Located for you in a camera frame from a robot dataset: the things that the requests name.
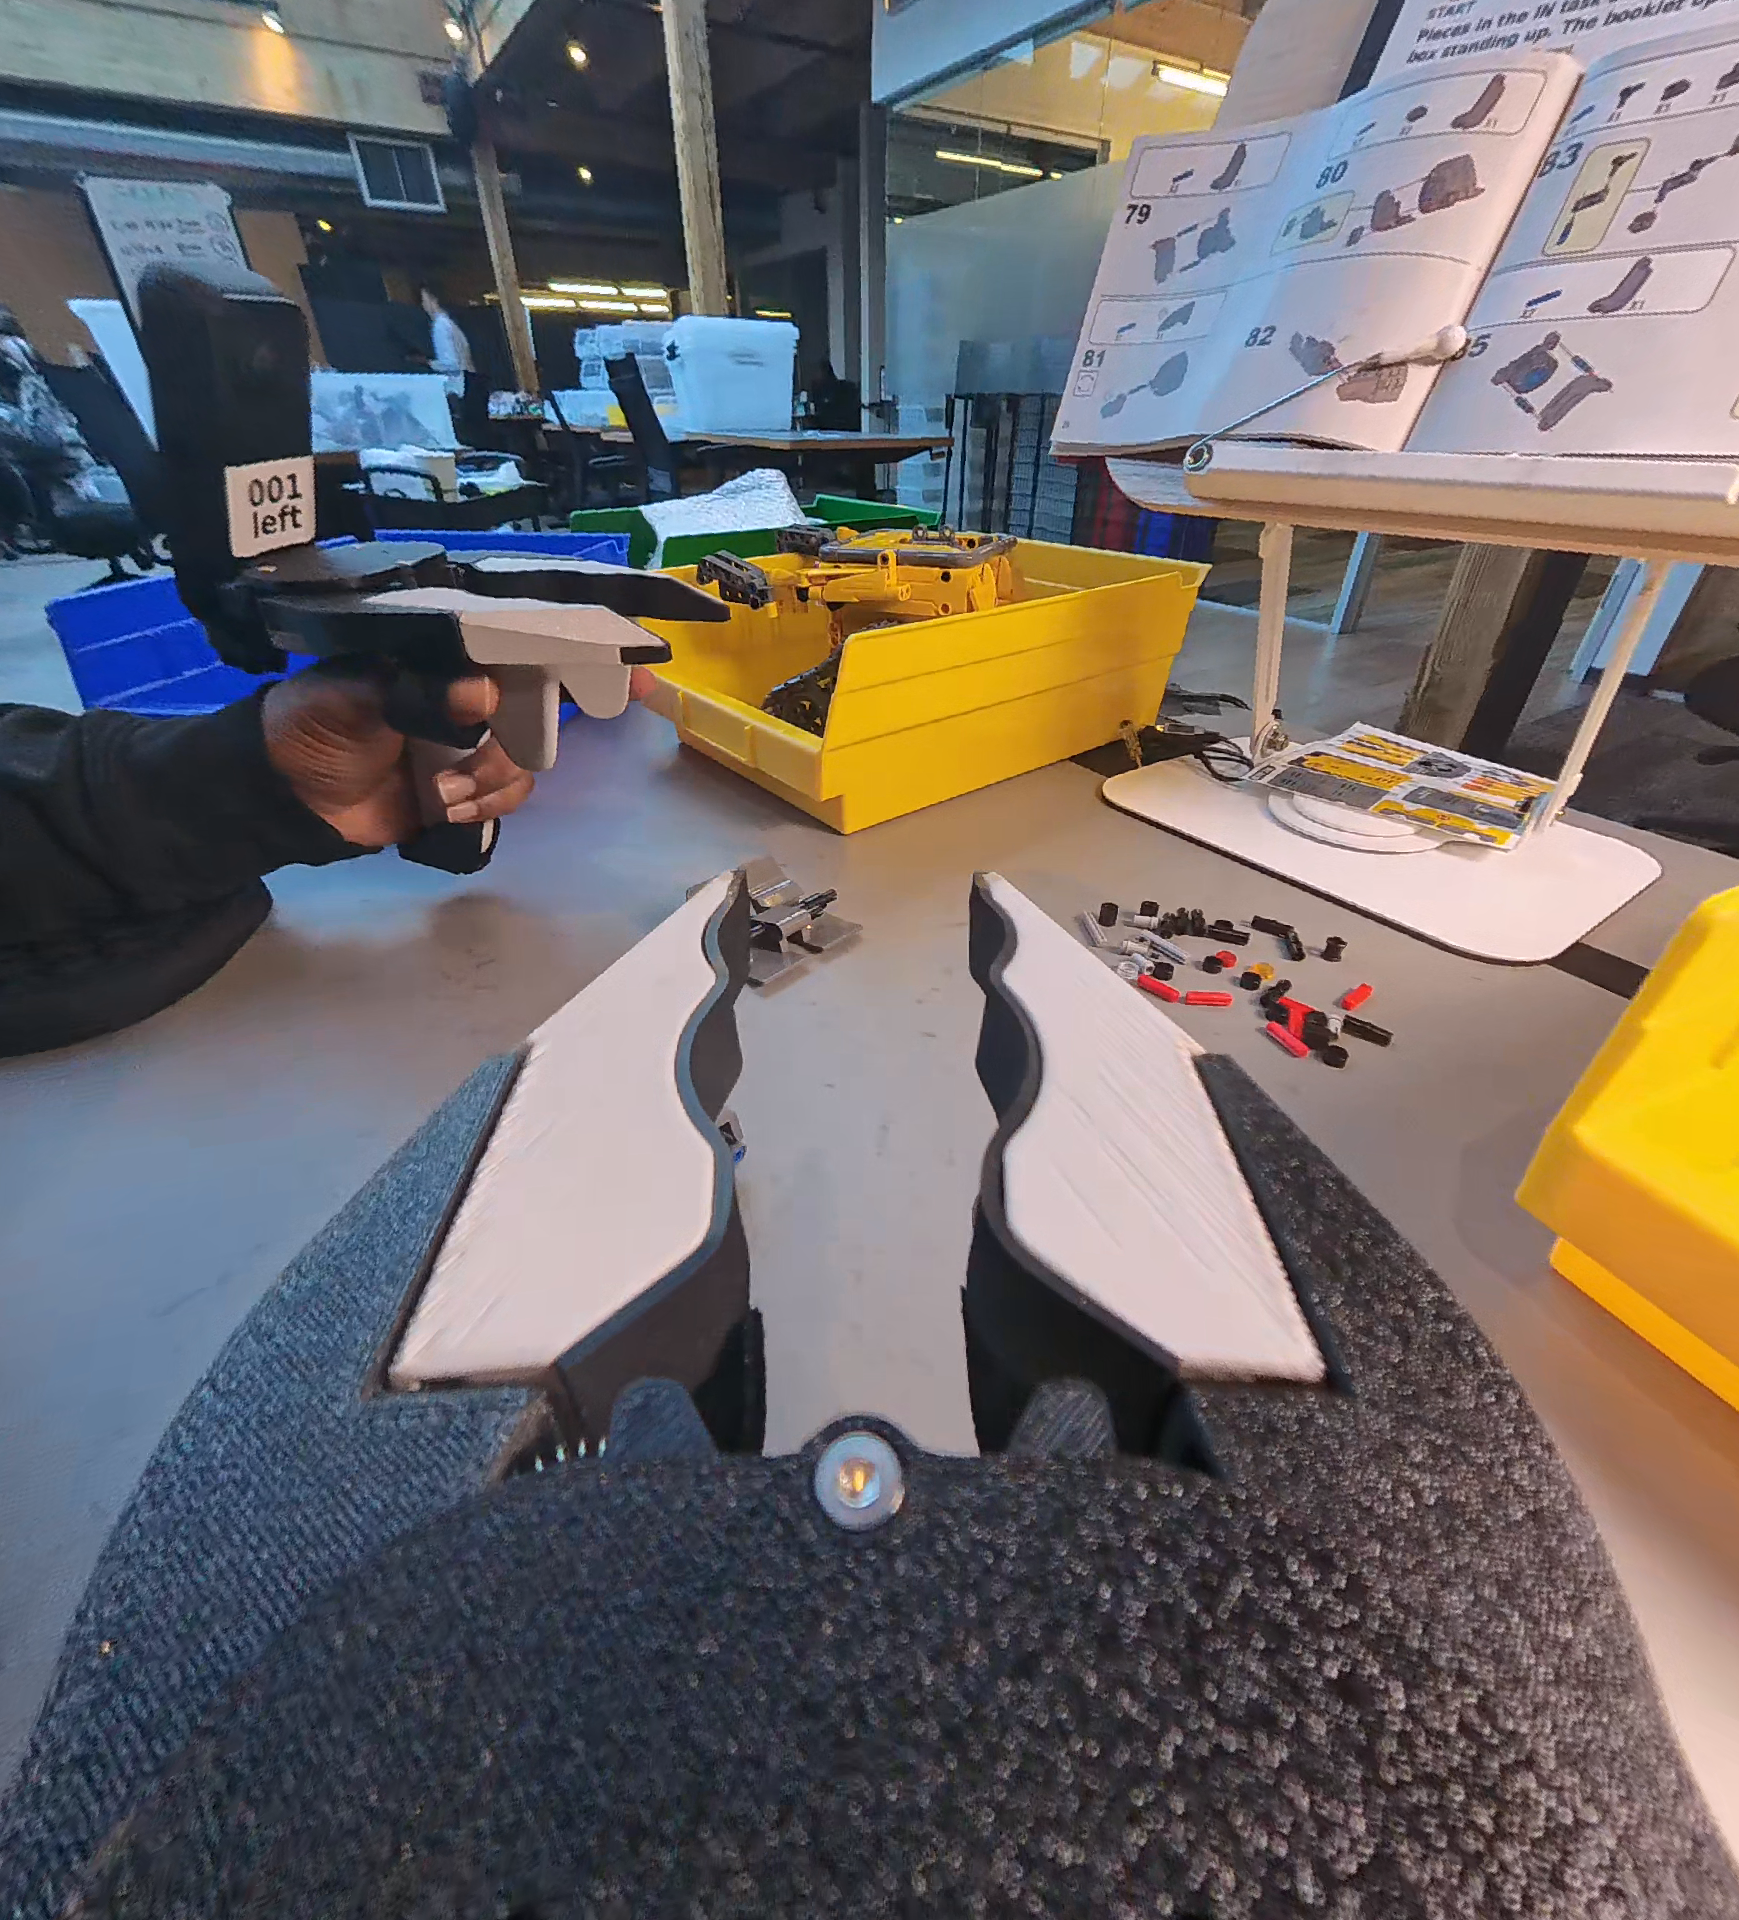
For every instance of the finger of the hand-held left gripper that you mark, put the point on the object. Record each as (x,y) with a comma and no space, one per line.
(599,587)
(540,631)

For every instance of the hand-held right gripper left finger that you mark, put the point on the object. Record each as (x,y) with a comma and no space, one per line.
(584,1201)

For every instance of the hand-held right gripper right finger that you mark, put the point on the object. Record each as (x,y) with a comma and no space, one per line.
(1139,1201)

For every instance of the blue plastic bin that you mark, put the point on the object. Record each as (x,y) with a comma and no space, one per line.
(119,646)

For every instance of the grey desk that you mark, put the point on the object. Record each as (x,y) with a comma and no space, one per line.
(359,1126)

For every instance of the person's left hand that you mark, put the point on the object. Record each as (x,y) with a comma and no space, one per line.
(345,750)

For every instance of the green plastic bin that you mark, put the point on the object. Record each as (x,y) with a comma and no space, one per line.
(608,528)

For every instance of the white foam sheet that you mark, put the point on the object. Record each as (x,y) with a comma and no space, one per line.
(727,510)

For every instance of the black office chair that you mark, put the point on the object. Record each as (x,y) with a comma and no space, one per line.
(643,419)

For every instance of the whiteboard on stand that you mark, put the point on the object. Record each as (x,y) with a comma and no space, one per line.
(178,226)

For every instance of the pile of small toy parts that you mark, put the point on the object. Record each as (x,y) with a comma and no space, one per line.
(1288,1021)

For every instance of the white storage box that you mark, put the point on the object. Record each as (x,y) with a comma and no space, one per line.
(733,376)

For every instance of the background work table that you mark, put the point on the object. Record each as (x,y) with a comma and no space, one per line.
(809,440)

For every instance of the yellow toy tracked vehicle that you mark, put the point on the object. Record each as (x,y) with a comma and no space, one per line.
(914,579)

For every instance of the grey toy panel assembly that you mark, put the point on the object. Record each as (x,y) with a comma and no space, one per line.
(794,915)

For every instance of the yellow plastic bin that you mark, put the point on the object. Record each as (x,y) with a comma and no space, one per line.
(959,720)
(1709,1126)

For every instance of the white book stand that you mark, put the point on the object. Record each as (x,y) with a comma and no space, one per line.
(1409,885)

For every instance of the yellow printed leaflet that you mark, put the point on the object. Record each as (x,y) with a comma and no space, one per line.
(1409,788)

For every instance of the red and blue crates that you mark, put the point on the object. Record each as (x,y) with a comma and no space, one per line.
(1155,526)

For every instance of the open instruction booklet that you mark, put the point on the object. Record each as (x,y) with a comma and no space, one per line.
(1334,302)

